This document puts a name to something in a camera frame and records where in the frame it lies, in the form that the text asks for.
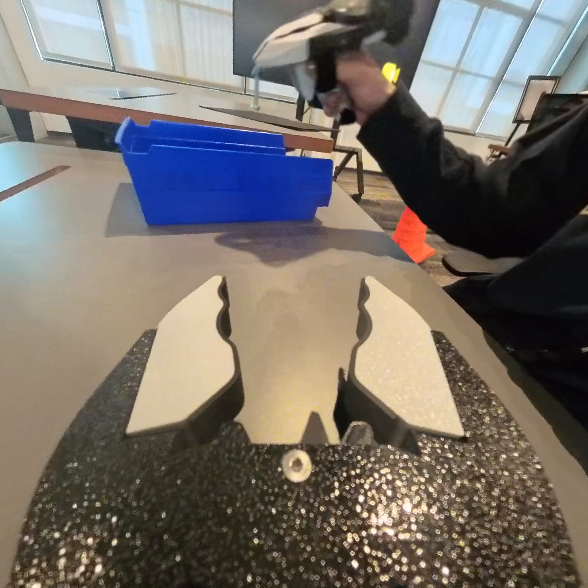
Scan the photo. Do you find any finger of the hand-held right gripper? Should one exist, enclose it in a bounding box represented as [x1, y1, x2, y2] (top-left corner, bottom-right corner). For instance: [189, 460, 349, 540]
[253, 10, 332, 63]
[261, 27, 341, 100]

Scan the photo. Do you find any black mat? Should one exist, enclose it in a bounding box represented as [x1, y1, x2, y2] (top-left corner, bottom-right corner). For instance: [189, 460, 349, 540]
[199, 104, 341, 135]

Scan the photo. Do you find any blue plastic bin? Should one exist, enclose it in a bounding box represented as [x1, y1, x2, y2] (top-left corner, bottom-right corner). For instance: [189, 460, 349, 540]
[115, 117, 334, 227]

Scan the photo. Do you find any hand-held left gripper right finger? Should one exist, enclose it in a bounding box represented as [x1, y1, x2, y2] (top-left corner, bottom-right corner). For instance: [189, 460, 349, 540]
[337, 276, 466, 446]

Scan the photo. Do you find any black chair armrest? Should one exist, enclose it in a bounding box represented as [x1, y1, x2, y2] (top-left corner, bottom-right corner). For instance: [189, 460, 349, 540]
[442, 252, 522, 277]

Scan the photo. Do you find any orange traffic cone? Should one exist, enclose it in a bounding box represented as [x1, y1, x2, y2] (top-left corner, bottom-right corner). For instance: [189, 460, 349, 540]
[392, 206, 436, 264]

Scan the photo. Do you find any window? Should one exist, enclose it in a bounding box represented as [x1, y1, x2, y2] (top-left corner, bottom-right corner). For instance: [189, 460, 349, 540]
[416, 0, 588, 138]
[21, 0, 235, 74]

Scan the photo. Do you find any printed sign on black easel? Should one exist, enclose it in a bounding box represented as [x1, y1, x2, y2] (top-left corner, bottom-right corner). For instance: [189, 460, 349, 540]
[512, 75, 562, 136]

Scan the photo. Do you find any person's right hand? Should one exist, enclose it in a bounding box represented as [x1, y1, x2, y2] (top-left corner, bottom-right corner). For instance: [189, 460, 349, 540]
[322, 48, 400, 126]

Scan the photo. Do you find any person's torso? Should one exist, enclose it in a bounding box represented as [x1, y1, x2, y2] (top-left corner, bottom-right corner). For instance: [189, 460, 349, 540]
[443, 216, 588, 474]

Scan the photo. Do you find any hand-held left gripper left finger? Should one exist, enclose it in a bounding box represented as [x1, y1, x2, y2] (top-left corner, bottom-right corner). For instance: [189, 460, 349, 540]
[124, 276, 245, 438]

